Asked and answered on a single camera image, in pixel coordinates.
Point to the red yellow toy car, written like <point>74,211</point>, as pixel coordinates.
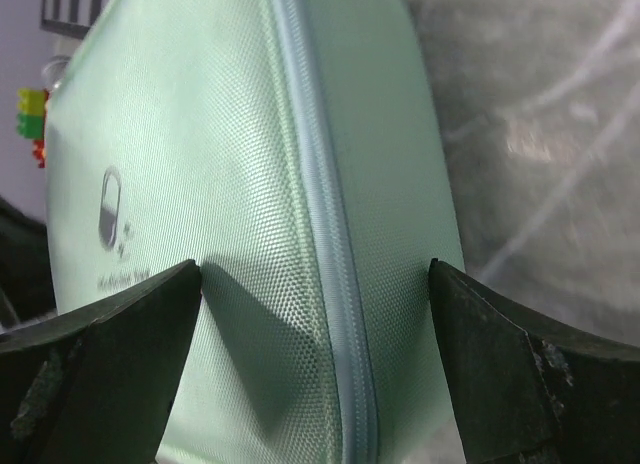
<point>39,152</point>

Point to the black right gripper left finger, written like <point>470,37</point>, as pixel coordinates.
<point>97,385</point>

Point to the black white chessboard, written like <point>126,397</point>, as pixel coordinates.
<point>70,18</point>

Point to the green lego block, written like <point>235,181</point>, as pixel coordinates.
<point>31,113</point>

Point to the mint green medicine case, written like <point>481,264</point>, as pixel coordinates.
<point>291,149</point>

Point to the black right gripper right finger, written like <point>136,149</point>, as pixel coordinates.
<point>526,388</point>

